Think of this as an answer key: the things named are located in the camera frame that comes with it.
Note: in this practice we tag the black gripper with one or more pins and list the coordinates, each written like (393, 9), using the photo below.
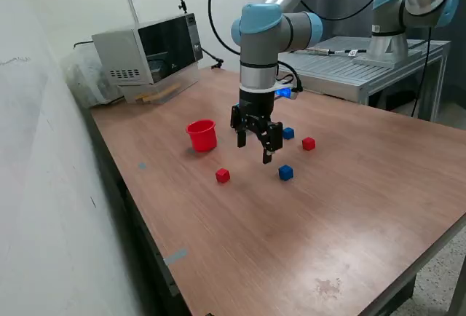
(256, 106)

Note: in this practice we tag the blue cube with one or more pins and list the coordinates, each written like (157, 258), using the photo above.
(289, 133)
(285, 173)

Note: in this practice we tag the red cube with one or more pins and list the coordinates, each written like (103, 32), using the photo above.
(222, 176)
(308, 143)

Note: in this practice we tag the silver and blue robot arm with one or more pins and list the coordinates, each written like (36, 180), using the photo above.
(262, 24)

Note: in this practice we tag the red plastic cup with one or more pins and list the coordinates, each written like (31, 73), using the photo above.
(202, 139)

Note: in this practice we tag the grey tape at red cup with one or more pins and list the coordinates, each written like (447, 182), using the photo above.
(190, 151)

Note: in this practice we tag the aluminium robot mounting table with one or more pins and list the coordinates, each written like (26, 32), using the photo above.
(335, 72)

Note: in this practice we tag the wooden stick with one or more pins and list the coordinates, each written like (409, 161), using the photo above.
(158, 97)
(160, 92)

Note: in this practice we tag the long grey tape piece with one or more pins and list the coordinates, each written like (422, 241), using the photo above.
(175, 256)

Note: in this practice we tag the silver microwave oven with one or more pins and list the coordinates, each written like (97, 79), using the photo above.
(120, 54)

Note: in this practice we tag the white rod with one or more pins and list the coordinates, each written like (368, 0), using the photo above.
(132, 6)

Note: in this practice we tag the clear plastic bag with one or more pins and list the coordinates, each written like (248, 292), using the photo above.
(83, 79)

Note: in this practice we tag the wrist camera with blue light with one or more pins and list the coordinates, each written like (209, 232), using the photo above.
(285, 92)

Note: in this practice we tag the small black camera mount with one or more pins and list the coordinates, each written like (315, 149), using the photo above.
(182, 4)

